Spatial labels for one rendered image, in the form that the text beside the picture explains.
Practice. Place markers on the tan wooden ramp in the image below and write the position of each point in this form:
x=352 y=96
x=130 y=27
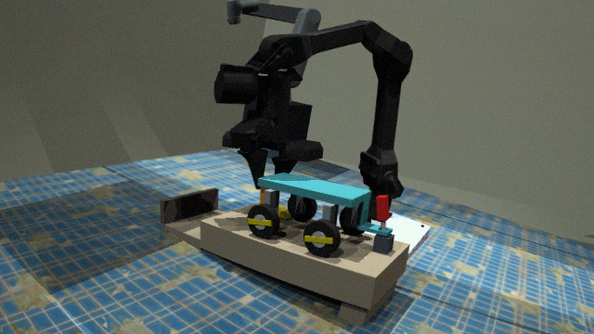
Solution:
x=362 y=272

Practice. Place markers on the yellow chock with orange handle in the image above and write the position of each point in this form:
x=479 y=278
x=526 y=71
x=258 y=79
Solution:
x=283 y=213

